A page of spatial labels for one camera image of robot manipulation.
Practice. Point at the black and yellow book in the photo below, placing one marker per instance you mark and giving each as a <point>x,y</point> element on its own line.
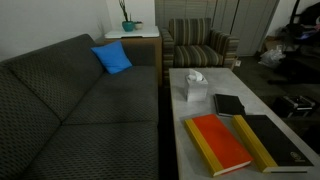
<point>276,143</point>

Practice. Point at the white tissue box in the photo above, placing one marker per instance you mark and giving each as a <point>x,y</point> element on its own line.
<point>196,90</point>

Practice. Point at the striped armchair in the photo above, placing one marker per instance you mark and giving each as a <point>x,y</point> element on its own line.
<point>196,55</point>

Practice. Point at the blue cushion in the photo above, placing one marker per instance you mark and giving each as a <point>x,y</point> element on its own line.
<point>111,58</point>

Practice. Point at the small white plant pot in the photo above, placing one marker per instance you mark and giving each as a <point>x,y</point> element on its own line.
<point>138,25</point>

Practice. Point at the small black notebook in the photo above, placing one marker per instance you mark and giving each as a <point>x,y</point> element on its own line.
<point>228,105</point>

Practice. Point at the teal potted plant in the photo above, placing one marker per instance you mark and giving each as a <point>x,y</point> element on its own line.
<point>128,26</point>

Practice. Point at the dark grey patterned sofa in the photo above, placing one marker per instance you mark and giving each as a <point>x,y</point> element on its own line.
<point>83,116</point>

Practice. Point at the window blinds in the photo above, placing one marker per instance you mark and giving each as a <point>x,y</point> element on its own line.
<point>183,10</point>

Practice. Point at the grey folding closet doors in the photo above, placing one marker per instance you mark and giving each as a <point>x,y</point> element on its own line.
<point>250,23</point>

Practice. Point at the white plastic bag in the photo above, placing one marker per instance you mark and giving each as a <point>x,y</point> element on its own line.
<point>271,58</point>

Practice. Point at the brown cardboard box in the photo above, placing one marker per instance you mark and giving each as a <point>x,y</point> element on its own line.
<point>271,42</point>

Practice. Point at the black equipment stand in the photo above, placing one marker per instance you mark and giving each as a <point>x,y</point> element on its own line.
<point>300,66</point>

